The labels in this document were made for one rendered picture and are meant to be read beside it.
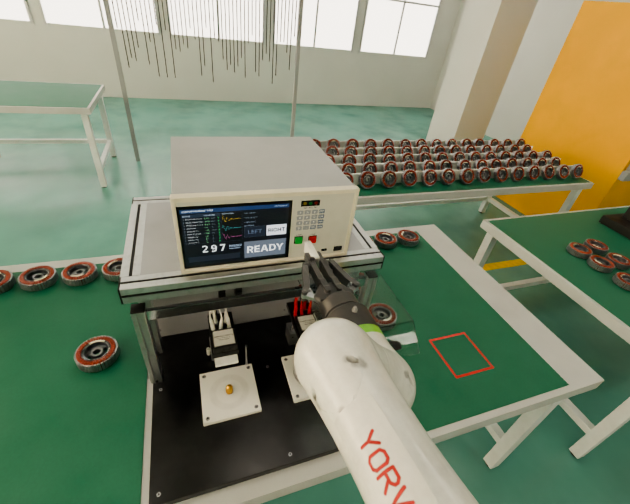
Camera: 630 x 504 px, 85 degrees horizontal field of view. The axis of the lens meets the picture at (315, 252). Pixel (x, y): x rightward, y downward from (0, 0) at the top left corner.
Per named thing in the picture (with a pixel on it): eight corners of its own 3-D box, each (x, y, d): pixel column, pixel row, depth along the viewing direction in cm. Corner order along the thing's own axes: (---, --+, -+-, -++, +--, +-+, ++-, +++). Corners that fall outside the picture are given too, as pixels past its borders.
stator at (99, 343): (119, 367, 101) (116, 360, 98) (74, 377, 97) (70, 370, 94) (121, 338, 109) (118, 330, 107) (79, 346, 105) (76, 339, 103)
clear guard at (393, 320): (419, 353, 85) (426, 338, 81) (329, 375, 77) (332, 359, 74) (363, 271, 109) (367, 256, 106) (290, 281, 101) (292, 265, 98)
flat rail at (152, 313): (369, 286, 102) (371, 278, 101) (140, 321, 83) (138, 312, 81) (367, 283, 103) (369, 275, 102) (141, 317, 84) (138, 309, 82)
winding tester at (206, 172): (346, 254, 96) (360, 188, 84) (181, 274, 82) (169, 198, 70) (305, 191, 125) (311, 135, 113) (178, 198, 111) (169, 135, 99)
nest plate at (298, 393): (343, 390, 100) (343, 388, 100) (294, 403, 96) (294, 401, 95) (325, 349, 112) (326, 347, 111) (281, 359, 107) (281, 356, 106)
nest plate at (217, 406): (261, 411, 93) (261, 409, 92) (203, 426, 88) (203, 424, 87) (251, 365, 104) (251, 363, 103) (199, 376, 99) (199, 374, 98)
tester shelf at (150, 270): (381, 268, 100) (385, 256, 98) (121, 304, 79) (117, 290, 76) (329, 198, 133) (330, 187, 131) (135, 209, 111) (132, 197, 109)
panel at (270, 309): (343, 305, 129) (357, 240, 111) (151, 338, 108) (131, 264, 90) (342, 303, 130) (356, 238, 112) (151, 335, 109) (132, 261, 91)
